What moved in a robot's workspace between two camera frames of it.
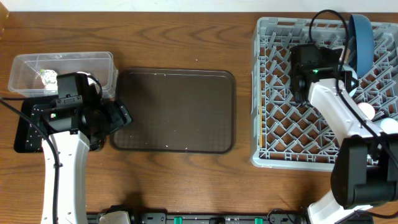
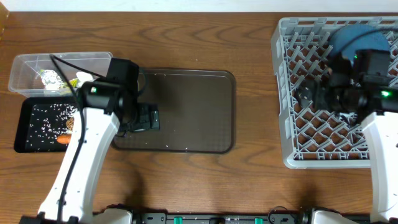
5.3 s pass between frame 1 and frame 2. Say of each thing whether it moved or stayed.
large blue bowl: moved
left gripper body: moved
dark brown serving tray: stayed
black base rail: stayed
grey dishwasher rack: moved
